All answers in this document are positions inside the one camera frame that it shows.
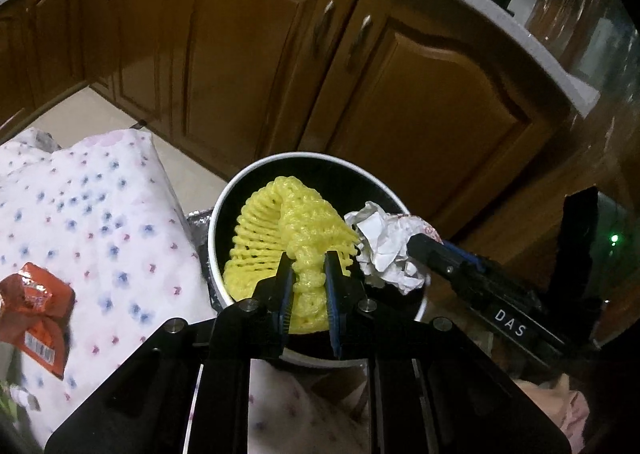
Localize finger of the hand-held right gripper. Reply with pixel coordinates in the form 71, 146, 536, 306
442, 239, 502, 283
406, 232, 497, 311

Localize yellow foam fruit net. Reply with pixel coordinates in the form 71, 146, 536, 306
222, 176, 364, 335

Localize orange snack wrapper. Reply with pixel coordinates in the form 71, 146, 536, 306
0, 261, 77, 381

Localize wooden lower kitchen cabinet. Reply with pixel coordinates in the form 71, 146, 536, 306
0, 0, 601, 245

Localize green wrapper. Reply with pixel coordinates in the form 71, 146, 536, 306
0, 374, 25, 435

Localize brown wooden cabinet door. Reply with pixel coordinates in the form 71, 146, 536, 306
172, 0, 374, 181
82, 0, 194, 135
20, 0, 89, 110
300, 0, 569, 241

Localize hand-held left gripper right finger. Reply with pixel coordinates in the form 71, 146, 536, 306
324, 250, 572, 454

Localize metal cabinet door handle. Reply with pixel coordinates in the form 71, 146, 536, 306
347, 16, 374, 70
312, 0, 337, 59

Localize white paper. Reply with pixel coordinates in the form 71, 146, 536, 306
344, 200, 444, 295

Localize pink cloth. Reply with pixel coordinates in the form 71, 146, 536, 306
514, 373, 592, 441

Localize round white waste bin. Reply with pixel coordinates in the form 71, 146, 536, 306
206, 151, 430, 372

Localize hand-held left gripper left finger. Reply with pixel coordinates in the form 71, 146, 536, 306
45, 253, 295, 454

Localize white floral blanket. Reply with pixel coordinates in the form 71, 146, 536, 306
0, 126, 373, 454

